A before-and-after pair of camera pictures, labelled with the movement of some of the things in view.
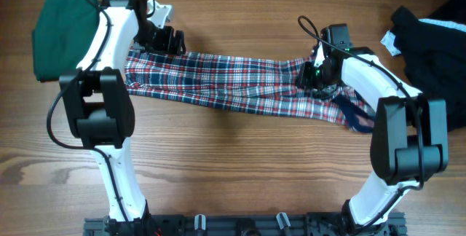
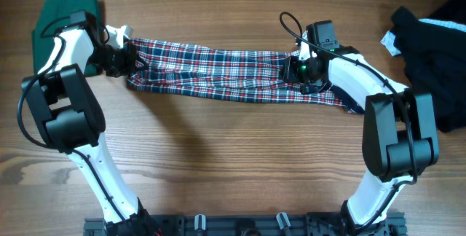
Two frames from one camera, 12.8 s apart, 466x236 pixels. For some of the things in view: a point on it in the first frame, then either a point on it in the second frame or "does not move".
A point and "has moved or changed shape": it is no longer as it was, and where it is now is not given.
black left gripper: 164,45 to 129,65
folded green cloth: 66,22 does not move
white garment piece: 388,41 does not move
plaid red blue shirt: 232,82 has moved or changed shape
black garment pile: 434,52 does not move
